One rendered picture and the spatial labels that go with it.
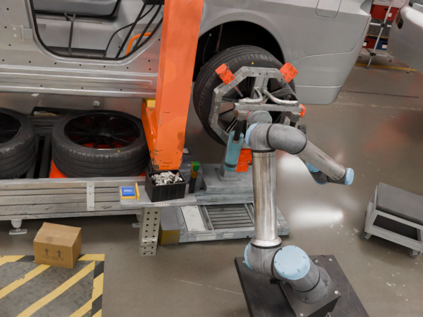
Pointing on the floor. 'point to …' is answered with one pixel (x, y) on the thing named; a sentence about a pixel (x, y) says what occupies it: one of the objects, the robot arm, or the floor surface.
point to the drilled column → (148, 231)
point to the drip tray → (51, 112)
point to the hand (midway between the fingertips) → (289, 129)
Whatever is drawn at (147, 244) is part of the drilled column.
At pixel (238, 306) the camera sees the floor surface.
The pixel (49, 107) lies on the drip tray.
